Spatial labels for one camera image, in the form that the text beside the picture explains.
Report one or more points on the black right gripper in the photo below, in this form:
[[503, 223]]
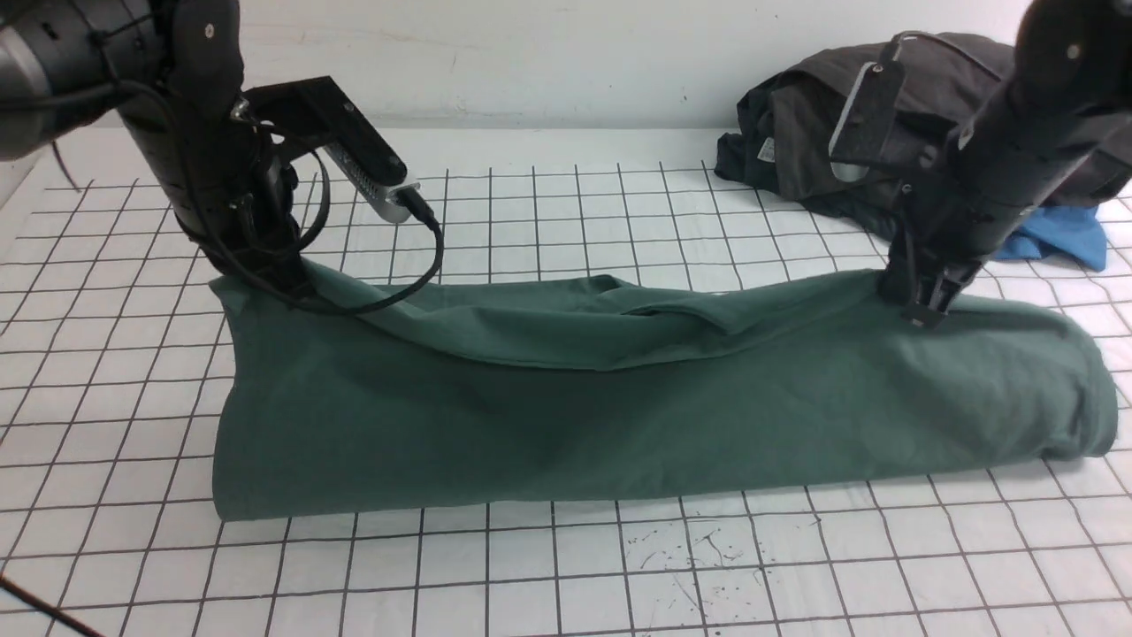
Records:
[[923, 281]]

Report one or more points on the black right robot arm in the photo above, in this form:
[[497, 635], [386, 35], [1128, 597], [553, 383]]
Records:
[[1067, 95]]

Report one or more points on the green long-sleeve top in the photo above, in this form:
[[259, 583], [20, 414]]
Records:
[[594, 389]]

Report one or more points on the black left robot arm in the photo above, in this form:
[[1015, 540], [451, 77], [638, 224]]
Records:
[[173, 72]]

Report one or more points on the white grid-pattern table cloth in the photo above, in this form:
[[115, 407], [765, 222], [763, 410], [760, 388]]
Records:
[[116, 362]]

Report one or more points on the blue crumpled garment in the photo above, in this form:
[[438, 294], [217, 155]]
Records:
[[1059, 231]]

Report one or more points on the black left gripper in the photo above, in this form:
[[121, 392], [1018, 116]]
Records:
[[237, 208]]

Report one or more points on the dark grey crumpled garment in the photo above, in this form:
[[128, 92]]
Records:
[[786, 124]]

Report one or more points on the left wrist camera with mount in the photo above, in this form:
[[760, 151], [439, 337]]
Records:
[[315, 114]]

